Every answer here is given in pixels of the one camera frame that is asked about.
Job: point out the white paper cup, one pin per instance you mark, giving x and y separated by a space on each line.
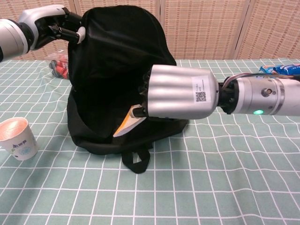
20 143

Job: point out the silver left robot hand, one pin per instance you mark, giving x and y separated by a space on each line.
44 16

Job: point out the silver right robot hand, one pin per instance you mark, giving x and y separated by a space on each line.
178 91

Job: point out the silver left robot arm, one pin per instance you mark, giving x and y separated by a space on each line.
11 39

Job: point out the clear box of small bottles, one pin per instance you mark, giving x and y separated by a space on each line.
59 68

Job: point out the green checked tablecloth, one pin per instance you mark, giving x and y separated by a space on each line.
211 175

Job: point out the blue cookie snack packet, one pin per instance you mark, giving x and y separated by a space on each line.
287 69

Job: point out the yellow and white book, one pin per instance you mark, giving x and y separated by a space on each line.
126 126

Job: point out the black fabric backpack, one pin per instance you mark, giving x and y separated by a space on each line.
112 70

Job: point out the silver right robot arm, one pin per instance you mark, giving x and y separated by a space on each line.
257 98

